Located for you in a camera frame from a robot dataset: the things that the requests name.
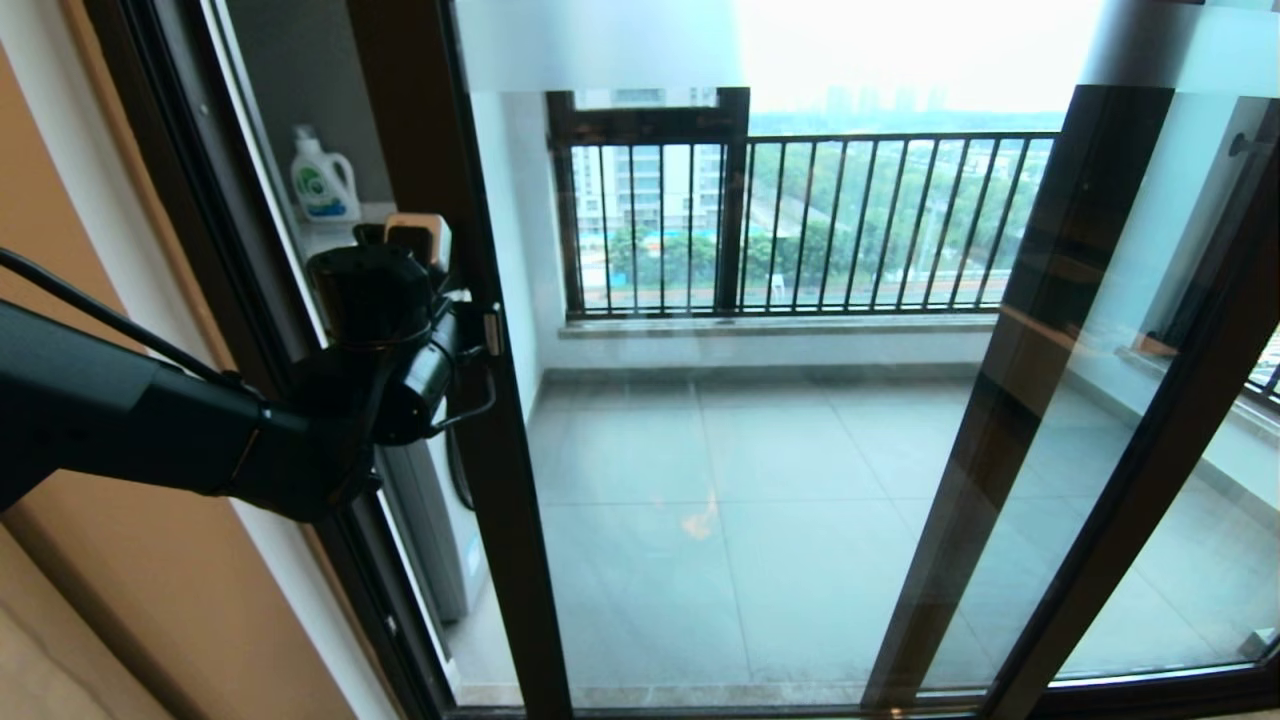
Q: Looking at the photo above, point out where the dark-framed glass sliding door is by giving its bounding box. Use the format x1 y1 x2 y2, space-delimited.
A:
343 0 1280 720

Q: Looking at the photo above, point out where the white cabinet shelf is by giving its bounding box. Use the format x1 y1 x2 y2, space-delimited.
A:
298 205 396 261

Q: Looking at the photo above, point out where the white detergent bottle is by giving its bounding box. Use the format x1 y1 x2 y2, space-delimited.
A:
290 125 361 223

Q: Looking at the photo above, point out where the white front-load washing machine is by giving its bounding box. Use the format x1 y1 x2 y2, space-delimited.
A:
380 440 481 623

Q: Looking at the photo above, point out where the stone window sill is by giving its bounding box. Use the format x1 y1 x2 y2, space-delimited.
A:
558 313 1001 341

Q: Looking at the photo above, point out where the black metal balcony railing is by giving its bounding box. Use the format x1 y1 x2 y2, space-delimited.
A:
555 130 1061 319

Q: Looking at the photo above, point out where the thin black camera cable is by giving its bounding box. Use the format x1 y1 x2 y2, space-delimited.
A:
430 368 498 438

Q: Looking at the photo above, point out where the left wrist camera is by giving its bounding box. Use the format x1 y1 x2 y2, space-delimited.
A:
383 212 453 276

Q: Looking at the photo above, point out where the dark outer door frame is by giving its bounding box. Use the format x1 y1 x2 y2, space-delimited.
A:
85 0 1280 720

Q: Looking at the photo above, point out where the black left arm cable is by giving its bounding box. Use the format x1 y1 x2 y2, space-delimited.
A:
0 248 256 393

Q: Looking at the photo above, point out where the dark casement window frame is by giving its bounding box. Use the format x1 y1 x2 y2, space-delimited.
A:
545 85 753 321

